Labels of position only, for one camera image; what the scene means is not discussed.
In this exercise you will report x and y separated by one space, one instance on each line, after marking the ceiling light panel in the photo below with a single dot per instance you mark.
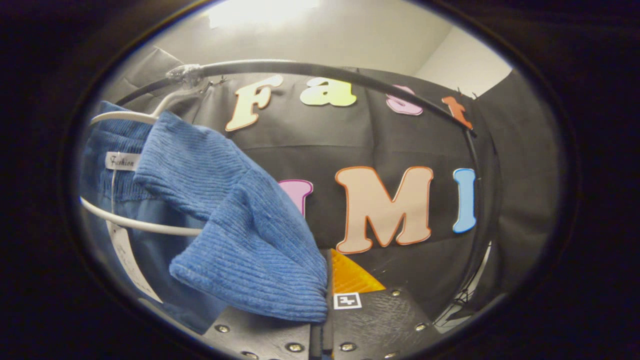
262 11

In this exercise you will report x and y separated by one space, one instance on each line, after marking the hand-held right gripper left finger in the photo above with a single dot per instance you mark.
270 335

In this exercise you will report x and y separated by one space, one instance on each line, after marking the black clothes rack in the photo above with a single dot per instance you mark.
280 63

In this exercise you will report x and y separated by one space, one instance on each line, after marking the clear tape wrap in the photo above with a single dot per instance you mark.
184 73

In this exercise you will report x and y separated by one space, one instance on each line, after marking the white hanger with taped hook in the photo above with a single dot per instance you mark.
150 226

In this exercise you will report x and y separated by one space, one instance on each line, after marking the black backdrop cloth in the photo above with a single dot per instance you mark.
380 130

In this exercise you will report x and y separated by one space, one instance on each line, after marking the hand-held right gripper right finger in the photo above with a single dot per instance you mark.
375 320

